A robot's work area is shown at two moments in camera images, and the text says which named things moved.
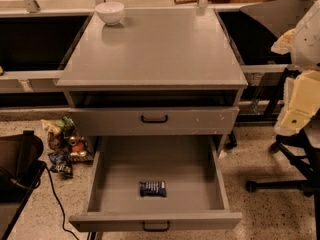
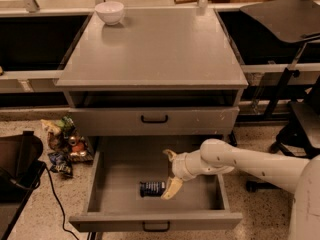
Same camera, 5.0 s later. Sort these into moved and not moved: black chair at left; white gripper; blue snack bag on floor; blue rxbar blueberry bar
Moved: white gripper
Not moved: blue snack bag on floor; blue rxbar blueberry bar; black chair at left
